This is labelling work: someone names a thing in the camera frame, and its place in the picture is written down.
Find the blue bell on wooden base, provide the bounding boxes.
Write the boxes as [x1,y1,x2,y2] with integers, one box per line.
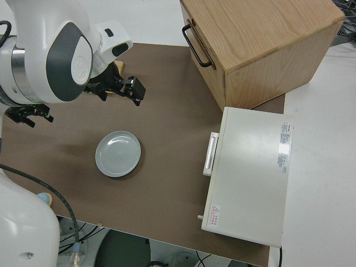
[37,193,53,206]

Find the dark gray round base plate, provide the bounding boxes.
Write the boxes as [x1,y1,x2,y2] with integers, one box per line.
[94,230,151,267]

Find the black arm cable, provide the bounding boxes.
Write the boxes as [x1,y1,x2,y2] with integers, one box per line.
[0,164,83,267]

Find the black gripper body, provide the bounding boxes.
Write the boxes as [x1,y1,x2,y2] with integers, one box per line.
[5,104,51,123]
[82,62,147,100]

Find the large wooden box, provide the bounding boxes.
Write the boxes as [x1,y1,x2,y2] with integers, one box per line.
[180,0,346,110]

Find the white oven door handle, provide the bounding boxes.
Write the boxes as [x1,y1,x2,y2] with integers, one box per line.
[202,132,220,176]

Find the black box handle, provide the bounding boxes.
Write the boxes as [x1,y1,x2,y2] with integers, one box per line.
[182,24,212,68]

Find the brown table mat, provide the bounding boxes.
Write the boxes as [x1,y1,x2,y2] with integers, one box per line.
[0,42,287,267]

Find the thin black cables under table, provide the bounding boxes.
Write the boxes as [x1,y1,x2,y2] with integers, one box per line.
[58,219,104,254]

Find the white toaster oven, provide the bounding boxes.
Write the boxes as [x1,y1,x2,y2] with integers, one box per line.
[200,106,295,248]

